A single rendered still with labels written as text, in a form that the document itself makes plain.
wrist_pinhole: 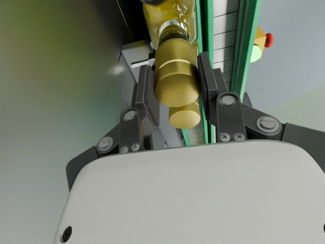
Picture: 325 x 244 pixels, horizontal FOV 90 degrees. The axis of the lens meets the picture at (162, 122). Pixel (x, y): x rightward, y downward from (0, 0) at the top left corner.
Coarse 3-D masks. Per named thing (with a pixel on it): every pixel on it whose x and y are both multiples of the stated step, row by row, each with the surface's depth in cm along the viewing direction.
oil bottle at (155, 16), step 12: (168, 0) 16; (180, 0) 15; (192, 0) 16; (144, 12) 17; (156, 12) 16; (168, 12) 16; (180, 12) 16; (192, 12) 16; (156, 24) 16; (192, 24) 17; (156, 36) 17; (192, 36) 17; (156, 48) 19
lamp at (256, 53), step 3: (255, 45) 44; (255, 48) 44; (258, 48) 44; (252, 51) 44; (255, 51) 44; (258, 51) 44; (252, 54) 44; (255, 54) 44; (258, 54) 44; (252, 57) 45; (255, 57) 45; (258, 57) 45; (252, 60) 46; (255, 60) 46
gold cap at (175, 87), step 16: (160, 48) 13; (176, 48) 12; (192, 48) 13; (160, 64) 12; (176, 64) 11; (192, 64) 12; (160, 80) 11; (176, 80) 11; (192, 80) 11; (160, 96) 12; (176, 96) 12; (192, 96) 12
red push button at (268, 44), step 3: (267, 33) 47; (270, 33) 46; (267, 36) 47; (270, 36) 46; (267, 39) 47; (270, 39) 46; (267, 42) 47; (270, 42) 46; (267, 45) 47; (270, 45) 47
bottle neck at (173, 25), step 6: (162, 24) 16; (168, 24) 15; (174, 24) 15; (180, 24) 15; (162, 30) 15; (168, 30) 14; (174, 30) 14; (180, 30) 14; (186, 30) 16; (162, 36) 15; (168, 36) 14; (174, 36) 14; (180, 36) 14; (186, 36) 15; (162, 42) 14
